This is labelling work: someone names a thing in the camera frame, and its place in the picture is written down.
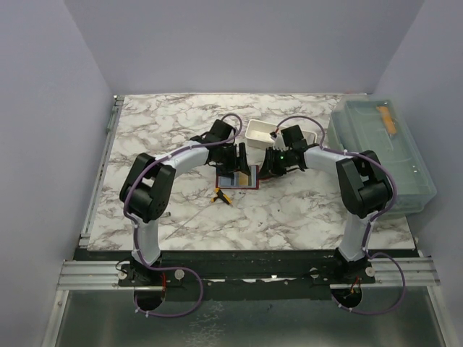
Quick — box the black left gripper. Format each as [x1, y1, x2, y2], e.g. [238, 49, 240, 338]
[217, 143, 250, 179]

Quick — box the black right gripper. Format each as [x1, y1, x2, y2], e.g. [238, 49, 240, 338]
[258, 147, 294, 179]

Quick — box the gold credit card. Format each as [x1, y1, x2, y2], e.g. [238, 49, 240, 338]
[239, 173, 252, 186]

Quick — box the red card holder wallet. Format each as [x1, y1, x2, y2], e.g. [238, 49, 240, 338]
[216, 165, 268, 190]

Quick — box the white rectangular plastic tray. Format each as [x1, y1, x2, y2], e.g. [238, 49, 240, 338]
[245, 119, 318, 149]

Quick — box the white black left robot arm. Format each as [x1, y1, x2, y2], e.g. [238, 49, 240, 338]
[119, 113, 251, 286]

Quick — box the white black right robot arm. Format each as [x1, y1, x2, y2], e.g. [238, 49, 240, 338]
[258, 125, 394, 283]

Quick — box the clear plastic storage box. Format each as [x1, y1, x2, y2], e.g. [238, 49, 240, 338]
[327, 95, 436, 218]

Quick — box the orange tool in box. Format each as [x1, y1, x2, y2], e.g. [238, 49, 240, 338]
[376, 106, 397, 136]

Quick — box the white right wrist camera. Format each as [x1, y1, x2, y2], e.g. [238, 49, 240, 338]
[270, 132, 286, 151]

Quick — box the yellow black T-handle hex key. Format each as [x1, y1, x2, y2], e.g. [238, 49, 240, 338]
[165, 188, 232, 240]

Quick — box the black aluminium mounting rail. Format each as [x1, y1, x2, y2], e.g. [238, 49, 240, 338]
[57, 249, 440, 301]

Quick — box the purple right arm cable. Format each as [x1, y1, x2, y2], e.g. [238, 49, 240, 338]
[274, 116, 406, 315]

